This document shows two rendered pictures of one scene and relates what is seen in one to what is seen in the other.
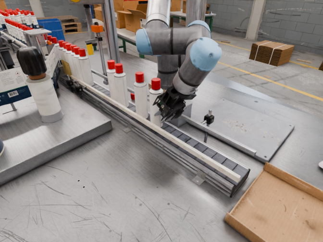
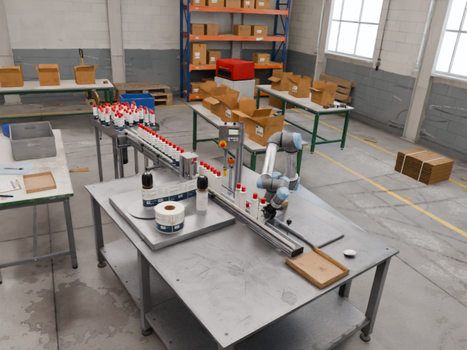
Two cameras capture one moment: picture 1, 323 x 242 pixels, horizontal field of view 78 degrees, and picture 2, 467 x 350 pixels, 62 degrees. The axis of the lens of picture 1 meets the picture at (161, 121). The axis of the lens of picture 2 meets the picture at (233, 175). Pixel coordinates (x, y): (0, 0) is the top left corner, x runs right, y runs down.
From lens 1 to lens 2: 206 cm
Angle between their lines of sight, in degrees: 13
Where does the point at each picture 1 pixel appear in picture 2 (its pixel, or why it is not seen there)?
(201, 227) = (274, 263)
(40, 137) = (199, 221)
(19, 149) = (192, 225)
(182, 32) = (276, 182)
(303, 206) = (322, 263)
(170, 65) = not seen: hidden behind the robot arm
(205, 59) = (282, 195)
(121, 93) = (242, 203)
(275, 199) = (311, 260)
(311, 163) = (340, 251)
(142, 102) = (254, 209)
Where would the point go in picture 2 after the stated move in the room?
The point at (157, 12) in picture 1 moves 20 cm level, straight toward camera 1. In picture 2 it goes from (267, 171) to (265, 182)
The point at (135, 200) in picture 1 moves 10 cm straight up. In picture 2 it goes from (247, 252) to (249, 239)
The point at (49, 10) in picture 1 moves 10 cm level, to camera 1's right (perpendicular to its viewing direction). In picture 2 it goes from (133, 74) to (137, 74)
